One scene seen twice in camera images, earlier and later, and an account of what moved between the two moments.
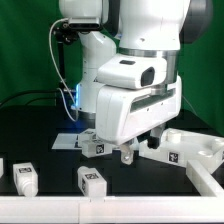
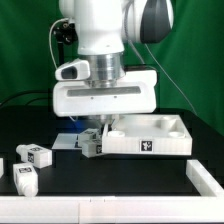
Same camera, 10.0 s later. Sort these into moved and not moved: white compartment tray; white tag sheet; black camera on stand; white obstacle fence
Moved: white compartment tray
Not moved: black camera on stand; white tag sheet; white obstacle fence
